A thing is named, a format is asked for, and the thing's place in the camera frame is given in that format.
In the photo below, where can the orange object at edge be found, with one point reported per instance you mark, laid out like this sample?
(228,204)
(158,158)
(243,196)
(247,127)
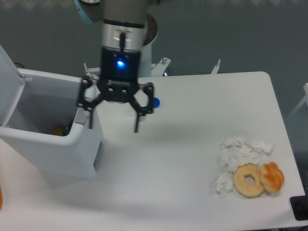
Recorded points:
(1,198)

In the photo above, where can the orange trash inside can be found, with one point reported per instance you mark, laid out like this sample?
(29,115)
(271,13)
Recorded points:
(58,131)

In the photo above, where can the large crumpled white tissue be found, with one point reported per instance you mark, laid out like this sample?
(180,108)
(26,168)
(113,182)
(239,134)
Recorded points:
(236,152)

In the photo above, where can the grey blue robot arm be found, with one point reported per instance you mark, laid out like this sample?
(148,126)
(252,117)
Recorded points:
(96,10)

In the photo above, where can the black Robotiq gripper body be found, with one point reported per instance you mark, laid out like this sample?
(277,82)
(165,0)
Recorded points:
(119,74)

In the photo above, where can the black device at edge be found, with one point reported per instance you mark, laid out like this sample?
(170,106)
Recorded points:
(299,206)

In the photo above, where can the small crumpled white tissue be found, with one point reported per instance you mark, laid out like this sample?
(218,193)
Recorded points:
(224,184)

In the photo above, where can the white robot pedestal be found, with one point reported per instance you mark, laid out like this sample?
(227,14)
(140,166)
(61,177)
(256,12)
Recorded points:
(146,65)

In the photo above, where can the white trash can lid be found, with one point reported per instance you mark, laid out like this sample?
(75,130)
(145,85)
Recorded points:
(11,87)

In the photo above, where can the white bottle cap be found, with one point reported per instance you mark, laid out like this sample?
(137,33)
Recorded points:
(131,112)

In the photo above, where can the orange glazed bread roll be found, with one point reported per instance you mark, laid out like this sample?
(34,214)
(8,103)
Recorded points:
(271,177)

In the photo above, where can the white trash can body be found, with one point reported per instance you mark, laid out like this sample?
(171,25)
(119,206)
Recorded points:
(49,101)

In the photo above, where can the blue bottle cap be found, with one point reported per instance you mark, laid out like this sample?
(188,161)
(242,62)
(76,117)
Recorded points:
(156,102)

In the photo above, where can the white frame at right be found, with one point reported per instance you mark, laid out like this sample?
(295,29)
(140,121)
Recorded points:
(295,111)

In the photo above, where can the ring donut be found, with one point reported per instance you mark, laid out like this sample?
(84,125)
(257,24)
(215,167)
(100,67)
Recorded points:
(246,180)

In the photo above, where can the crumpled white tissue right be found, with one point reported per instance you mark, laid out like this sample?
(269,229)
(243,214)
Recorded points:
(262,147)

